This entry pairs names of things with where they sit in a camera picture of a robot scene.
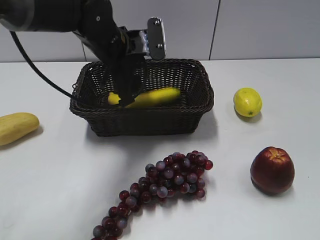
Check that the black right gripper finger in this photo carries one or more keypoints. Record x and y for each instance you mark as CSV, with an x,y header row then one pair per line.
x,y
122,78

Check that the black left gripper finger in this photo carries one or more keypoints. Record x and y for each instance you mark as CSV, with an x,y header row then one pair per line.
x,y
137,82

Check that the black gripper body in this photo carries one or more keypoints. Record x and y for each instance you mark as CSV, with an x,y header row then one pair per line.
x,y
110,43

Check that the yellow banana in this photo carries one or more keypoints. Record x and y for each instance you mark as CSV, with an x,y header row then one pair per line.
x,y
156,97

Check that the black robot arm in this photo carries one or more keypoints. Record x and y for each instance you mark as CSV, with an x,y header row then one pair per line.
x,y
54,16

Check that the black wicker basket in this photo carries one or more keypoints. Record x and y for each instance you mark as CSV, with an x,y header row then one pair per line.
x,y
95,82

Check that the red grape bunch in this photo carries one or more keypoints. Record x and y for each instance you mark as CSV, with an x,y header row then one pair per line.
x,y
177,173

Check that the yellow lemon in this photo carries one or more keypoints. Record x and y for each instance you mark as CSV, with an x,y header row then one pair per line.
x,y
247,102

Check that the yellow mango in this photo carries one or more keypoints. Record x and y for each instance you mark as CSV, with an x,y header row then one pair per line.
x,y
17,125

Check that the red apple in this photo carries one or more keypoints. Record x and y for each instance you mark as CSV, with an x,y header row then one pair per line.
x,y
272,171

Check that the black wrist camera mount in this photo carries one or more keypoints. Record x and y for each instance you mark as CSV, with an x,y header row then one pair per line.
x,y
153,39

